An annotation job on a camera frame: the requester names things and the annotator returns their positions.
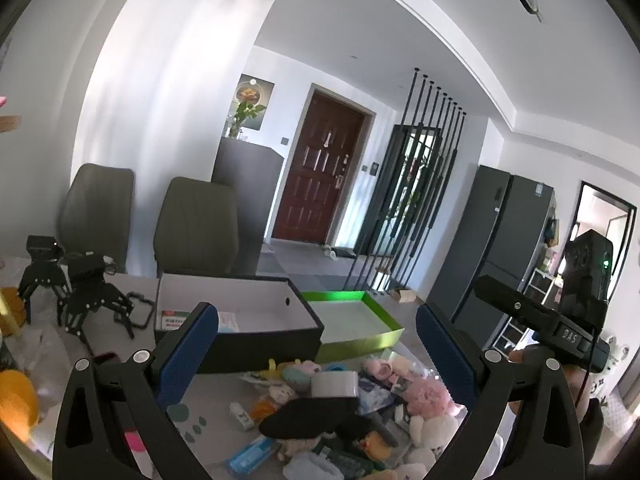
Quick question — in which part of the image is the green shallow box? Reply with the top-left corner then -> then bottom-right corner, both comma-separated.
300,290 -> 406,363

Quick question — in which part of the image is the white carton with red label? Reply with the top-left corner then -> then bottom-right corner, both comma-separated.
159,310 -> 192,331

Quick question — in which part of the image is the white tape roll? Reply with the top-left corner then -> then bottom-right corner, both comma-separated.
310,371 -> 359,400

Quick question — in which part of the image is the black looped cable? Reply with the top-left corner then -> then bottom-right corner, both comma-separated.
125,291 -> 155,330

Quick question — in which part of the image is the green potted plant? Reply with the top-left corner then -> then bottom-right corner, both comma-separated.
223,100 -> 268,140

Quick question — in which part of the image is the orange ball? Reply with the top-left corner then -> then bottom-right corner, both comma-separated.
0,369 -> 40,443

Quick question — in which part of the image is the black glove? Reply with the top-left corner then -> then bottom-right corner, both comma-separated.
258,396 -> 373,442

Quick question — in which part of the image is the framed wall picture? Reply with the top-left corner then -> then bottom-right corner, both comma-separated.
230,73 -> 277,132

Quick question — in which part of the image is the dark red entrance door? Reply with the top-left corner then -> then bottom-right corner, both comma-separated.
270,82 -> 376,246

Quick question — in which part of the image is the grey green dining chair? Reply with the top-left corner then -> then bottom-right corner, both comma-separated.
57,162 -> 136,276
153,176 -> 240,278

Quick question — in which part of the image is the small pink plush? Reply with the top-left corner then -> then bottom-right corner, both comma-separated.
362,357 -> 393,381

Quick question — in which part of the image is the black idle gripper device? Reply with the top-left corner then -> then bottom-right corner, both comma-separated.
17,235 -> 71,323
56,252 -> 136,341

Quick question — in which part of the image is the black bar room divider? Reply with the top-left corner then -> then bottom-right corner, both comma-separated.
345,67 -> 468,293

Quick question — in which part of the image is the yellow duck toy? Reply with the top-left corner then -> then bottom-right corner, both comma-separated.
359,431 -> 392,461

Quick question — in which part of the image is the pastel green plush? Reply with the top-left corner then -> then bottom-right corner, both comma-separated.
280,362 -> 321,386

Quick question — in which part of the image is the person's right forearm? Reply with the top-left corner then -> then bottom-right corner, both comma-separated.
570,375 -> 608,480

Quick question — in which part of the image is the grey hallway cabinet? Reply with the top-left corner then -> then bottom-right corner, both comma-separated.
211,136 -> 285,276

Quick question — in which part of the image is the small white bottle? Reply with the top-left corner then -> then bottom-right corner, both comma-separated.
230,401 -> 257,431

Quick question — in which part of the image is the dark grey storage box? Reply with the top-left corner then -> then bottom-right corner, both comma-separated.
153,272 -> 325,375

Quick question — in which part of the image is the dark grey refrigerator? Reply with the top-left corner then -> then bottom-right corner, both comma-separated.
425,164 -> 557,348

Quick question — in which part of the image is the light blue fluffy towel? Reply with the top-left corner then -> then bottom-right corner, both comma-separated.
283,451 -> 346,480

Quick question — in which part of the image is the grey paw-print desktop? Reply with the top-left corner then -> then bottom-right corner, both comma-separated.
0,255 -> 501,480

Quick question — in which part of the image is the pink fluffy plush toy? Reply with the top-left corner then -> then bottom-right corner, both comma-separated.
402,376 -> 453,416

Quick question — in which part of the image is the person's right hand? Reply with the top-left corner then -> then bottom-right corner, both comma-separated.
509,342 -> 548,367

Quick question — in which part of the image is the blue bag roll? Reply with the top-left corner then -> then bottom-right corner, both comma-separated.
227,436 -> 278,477

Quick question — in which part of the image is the white round plush toy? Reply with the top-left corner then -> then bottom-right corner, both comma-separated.
409,414 -> 460,448

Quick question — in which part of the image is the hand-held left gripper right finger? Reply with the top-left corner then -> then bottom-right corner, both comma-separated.
416,302 -> 586,480

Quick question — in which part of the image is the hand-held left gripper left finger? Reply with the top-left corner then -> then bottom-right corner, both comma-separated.
52,301 -> 221,480

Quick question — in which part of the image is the orange yellow pompom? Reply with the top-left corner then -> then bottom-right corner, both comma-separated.
250,395 -> 278,421

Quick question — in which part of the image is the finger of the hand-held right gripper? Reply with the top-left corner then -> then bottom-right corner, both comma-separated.
474,275 -> 561,336

